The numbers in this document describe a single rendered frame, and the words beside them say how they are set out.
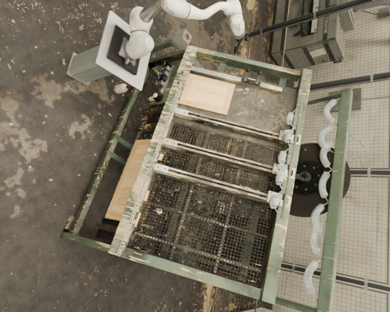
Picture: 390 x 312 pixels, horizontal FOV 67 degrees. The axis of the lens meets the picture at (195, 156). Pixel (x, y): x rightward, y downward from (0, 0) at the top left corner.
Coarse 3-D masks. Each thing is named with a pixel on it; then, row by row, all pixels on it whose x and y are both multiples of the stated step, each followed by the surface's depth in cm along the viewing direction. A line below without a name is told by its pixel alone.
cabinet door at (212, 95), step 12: (192, 84) 297; (204, 84) 297; (216, 84) 297; (228, 84) 297; (192, 96) 291; (204, 96) 292; (216, 96) 292; (228, 96) 292; (204, 108) 286; (216, 108) 286; (228, 108) 288
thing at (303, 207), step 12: (312, 144) 304; (300, 156) 305; (312, 156) 298; (300, 168) 298; (312, 168) 290; (324, 168) 284; (348, 168) 272; (300, 180) 290; (312, 180) 285; (348, 180) 267; (300, 192) 286; (312, 192) 280; (300, 204) 281; (312, 204) 275; (300, 216) 276
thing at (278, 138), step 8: (176, 112) 278; (184, 112) 278; (192, 112) 278; (192, 120) 281; (200, 120) 277; (208, 120) 275; (216, 120) 275; (224, 120) 275; (224, 128) 278; (232, 128) 274; (240, 128) 272; (248, 128) 273; (256, 128) 272; (256, 136) 274; (264, 136) 270; (272, 136) 269; (280, 136) 265
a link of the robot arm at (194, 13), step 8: (232, 0) 222; (192, 8) 195; (208, 8) 208; (216, 8) 212; (224, 8) 220; (232, 8) 221; (240, 8) 224; (192, 16) 198; (200, 16) 202; (208, 16) 207
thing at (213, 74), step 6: (192, 66) 303; (198, 72) 302; (204, 72) 300; (210, 72) 300; (216, 72) 300; (216, 78) 302; (222, 78) 299; (228, 78) 297; (234, 78) 297; (240, 78) 298; (246, 84) 297; (264, 84) 295; (270, 90) 295; (276, 90) 293
